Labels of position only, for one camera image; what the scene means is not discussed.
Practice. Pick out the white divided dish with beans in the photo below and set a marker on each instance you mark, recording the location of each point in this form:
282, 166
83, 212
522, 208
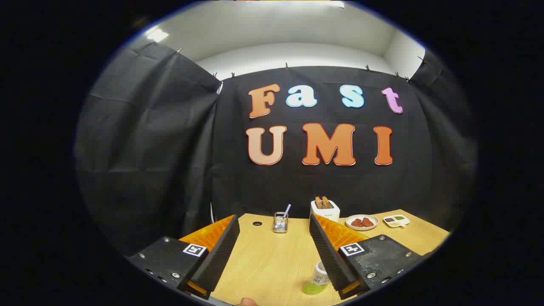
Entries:
396, 221

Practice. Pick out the white toaster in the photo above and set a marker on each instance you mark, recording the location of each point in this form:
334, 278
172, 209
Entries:
329, 213

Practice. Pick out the wooden table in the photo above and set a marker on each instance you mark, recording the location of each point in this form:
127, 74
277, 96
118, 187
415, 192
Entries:
272, 259

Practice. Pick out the striped straw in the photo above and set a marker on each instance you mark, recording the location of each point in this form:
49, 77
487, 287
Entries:
287, 210

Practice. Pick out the black backdrop cloth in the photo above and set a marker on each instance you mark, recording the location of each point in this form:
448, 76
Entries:
170, 148

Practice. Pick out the clear juice bottle green label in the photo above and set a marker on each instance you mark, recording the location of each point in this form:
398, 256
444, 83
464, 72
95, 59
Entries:
316, 284

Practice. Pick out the ceiling light panel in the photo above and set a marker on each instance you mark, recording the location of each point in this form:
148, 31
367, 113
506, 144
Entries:
157, 35

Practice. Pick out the round white plate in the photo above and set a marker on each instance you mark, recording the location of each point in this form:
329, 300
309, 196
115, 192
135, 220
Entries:
361, 228

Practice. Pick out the red meat pieces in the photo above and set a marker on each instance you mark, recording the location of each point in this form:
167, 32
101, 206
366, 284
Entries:
362, 222

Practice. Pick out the toast slice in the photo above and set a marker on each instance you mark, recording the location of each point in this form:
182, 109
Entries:
318, 202
326, 202

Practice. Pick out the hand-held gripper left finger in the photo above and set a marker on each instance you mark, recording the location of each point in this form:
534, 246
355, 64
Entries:
221, 255

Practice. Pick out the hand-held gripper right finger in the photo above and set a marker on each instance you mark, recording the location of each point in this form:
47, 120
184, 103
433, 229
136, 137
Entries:
329, 255

